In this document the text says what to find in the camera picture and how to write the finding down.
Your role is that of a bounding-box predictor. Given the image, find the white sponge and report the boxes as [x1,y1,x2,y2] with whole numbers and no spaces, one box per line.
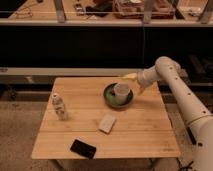
[98,114,116,134]

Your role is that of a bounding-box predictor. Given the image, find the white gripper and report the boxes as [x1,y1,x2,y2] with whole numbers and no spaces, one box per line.
[122,67,158,95]

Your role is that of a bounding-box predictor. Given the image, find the grey remote on shelf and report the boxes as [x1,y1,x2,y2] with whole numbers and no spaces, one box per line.
[73,3,85,16]

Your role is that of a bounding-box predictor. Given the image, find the white plastic bottle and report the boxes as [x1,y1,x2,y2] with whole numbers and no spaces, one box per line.
[52,93,68,121]

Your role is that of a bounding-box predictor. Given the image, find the red tray on shelf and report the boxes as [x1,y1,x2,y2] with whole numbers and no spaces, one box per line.
[113,0,175,19]

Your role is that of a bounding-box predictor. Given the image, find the green plate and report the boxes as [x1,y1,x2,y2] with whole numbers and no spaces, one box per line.
[103,83,134,108]

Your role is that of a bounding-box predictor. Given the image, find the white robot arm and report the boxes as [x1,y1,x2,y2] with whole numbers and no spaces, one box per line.
[123,56,213,171]

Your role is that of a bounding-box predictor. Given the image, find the white cup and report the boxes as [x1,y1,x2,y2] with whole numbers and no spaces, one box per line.
[113,83,130,104]

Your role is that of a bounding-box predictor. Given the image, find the wooden table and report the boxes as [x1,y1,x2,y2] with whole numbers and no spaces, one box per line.
[32,77,180,160]

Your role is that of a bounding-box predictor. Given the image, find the black device on shelf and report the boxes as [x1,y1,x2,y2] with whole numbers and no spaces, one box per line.
[86,2,112,17]

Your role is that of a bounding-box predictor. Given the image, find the black smartphone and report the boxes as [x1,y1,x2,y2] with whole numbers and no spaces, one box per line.
[70,139,96,159]

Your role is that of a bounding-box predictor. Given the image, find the black box at right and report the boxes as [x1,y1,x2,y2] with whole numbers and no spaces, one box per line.
[187,55,213,82]

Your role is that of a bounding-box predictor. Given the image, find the eyeglasses on shelf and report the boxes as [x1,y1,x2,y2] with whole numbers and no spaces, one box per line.
[15,7,33,19]

